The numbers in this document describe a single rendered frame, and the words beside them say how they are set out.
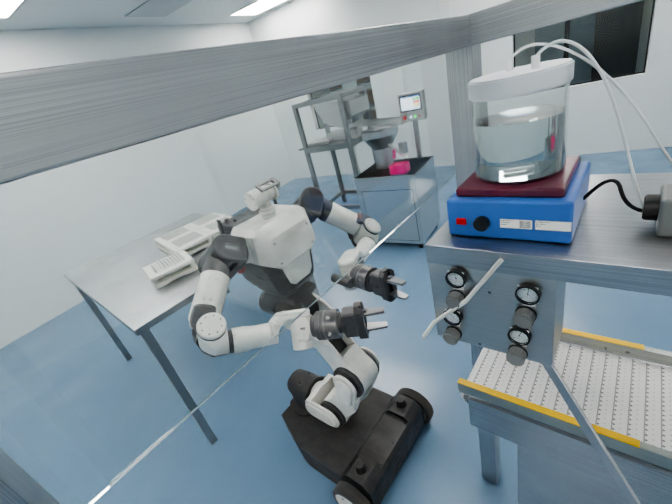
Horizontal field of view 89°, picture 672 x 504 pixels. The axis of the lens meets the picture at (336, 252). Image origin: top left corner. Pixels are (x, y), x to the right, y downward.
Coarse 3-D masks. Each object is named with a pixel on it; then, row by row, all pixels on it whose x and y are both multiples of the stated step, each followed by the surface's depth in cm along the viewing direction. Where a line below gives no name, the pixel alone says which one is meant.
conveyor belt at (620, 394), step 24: (480, 360) 94; (504, 360) 92; (528, 360) 90; (576, 360) 86; (600, 360) 85; (624, 360) 83; (480, 384) 87; (504, 384) 85; (528, 384) 84; (552, 384) 82; (576, 384) 81; (600, 384) 79; (624, 384) 78; (648, 384) 77; (552, 408) 77; (600, 408) 75; (624, 408) 73; (648, 408) 72; (624, 432) 69; (648, 432) 68
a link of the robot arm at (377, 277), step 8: (360, 272) 118; (368, 272) 117; (376, 272) 115; (384, 272) 110; (392, 272) 113; (360, 280) 118; (368, 280) 117; (376, 280) 113; (384, 280) 111; (360, 288) 120; (368, 288) 118; (376, 288) 116; (384, 288) 112; (392, 288) 115; (384, 296) 114
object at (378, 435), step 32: (288, 384) 179; (288, 416) 180; (352, 416) 171; (384, 416) 164; (416, 416) 162; (320, 448) 160; (352, 448) 156; (384, 448) 150; (352, 480) 141; (384, 480) 144
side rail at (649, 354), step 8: (568, 336) 90; (576, 336) 89; (576, 344) 90; (584, 344) 89; (592, 344) 87; (600, 344) 86; (608, 344) 85; (616, 344) 84; (616, 352) 84; (624, 352) 83; (632, 352) 82; (640, 352) 81; (648, 352) 80; (656, 352) 79; (664, 352) 79; (648, 360) 81; (656, 360) 80; (664, 360) 79
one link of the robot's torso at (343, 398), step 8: (336, 376) 135; (376, 376) 149; (336, 384) 136; (344, 384) 132; (352, 384) 131; (336, 392) 156; (344, 392) 135; (352, 392) 133; (368, 392) 152; (328, 400) 159; (336, 400) 154; (344, 400) 138; (352, 400) 136; (360, 400) 159; (328, 408) 158; (336, 408) 157; (344, 408) 153; (352, 408) 148; (336, 416) 156; (344, 416) 157
